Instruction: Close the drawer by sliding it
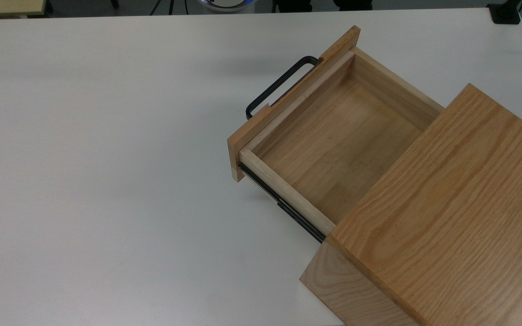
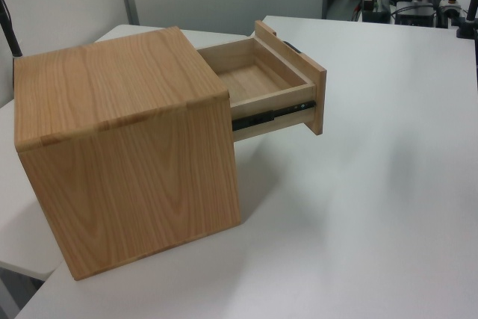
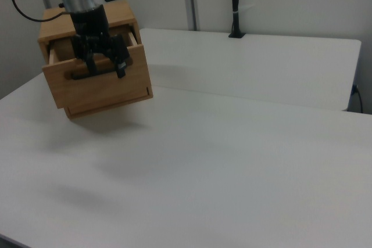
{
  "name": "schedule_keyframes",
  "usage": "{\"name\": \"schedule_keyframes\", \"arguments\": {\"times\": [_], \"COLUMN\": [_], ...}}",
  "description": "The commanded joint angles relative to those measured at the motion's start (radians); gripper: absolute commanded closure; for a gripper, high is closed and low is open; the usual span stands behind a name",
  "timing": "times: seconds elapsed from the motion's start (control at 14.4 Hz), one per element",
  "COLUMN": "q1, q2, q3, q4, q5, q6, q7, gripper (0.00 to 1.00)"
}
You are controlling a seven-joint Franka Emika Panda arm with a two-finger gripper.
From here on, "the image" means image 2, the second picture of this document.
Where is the black metal drawer handle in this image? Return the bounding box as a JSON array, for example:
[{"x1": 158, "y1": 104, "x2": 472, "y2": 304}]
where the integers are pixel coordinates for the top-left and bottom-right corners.
[{"x1": 282, "y1": 40, "x2": 304, "y2": 55}]

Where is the black computer box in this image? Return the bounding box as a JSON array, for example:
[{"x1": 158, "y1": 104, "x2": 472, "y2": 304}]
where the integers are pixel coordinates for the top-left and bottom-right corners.
[{"x1": 394, "y1": 5, "x2": 438, "y2": 28}]

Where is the thin black stand pole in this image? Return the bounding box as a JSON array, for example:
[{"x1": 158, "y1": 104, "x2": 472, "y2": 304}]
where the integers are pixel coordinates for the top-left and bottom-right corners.
[{"x1": 0, "y1": 0, "x2": 22, "y2": 59}]

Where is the black drawer slide rail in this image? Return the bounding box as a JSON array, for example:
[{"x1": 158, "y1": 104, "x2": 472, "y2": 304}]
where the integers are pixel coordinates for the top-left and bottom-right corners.
[{"x1": 232, "y1": 100, "x2": 317, "y2": 131}]

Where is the black clamp stand pole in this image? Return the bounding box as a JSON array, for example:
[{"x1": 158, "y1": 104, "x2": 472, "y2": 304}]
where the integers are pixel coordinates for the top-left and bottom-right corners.
[{"x1": 455, "y1": 0, "x2": 478, "y2": 40}]

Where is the emergency stop button box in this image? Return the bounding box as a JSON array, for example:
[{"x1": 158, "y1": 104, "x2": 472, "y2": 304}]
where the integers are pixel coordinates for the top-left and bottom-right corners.
[{"x1": 439, "y1": 0, "x2": 468, "y2": 18}]

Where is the light wooden drawer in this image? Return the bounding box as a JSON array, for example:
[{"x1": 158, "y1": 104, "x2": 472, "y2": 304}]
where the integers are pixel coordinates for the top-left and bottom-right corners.
[{"x1": 196, "y1": 19, "x2": 326, "y2": 143}]

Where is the light oak wooden cabinet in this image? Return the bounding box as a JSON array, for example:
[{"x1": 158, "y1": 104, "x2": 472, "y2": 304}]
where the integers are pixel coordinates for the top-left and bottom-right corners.
[{"x1": 12, "y1": 26, "x2": 242, "y2": 282}]

